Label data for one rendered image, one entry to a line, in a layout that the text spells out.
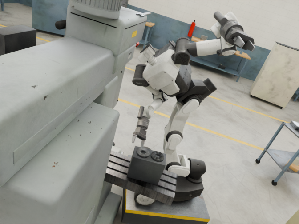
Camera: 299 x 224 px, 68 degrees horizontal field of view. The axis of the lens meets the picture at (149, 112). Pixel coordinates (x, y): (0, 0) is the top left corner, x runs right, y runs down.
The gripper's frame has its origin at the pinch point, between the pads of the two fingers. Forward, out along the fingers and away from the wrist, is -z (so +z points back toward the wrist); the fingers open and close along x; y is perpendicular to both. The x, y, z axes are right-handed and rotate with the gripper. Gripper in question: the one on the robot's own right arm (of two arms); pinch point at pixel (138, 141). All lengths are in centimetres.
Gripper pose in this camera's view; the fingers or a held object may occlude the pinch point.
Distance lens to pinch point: 168.0
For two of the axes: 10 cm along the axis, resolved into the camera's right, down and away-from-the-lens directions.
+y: 7.8, -0.8, -6.3
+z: 2.2, -8.9, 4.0
